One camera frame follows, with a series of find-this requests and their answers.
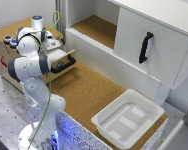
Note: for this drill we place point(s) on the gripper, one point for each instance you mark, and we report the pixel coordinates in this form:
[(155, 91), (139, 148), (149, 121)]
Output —
[(52, 43)]

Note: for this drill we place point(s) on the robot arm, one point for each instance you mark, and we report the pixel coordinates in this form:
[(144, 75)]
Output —
[(32, 71)]

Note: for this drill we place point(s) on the wooden drawer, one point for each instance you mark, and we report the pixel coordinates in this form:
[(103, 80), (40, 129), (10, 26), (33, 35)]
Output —
[(62, 56)]

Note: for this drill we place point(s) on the blue button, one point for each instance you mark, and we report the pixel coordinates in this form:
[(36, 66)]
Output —
[(13, 42)]

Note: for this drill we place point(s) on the white cabinet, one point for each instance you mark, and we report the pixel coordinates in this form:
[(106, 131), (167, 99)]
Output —
[(94, 60)]

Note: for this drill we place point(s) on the red button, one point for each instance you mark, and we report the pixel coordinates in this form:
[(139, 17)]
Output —
[(7, 38)]

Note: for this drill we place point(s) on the white plastic box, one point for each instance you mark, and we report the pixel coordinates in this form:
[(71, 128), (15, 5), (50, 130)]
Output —
[(127, 116)]

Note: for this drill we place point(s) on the white sliding door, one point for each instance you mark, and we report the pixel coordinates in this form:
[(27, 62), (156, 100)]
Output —
[(160, 50)]

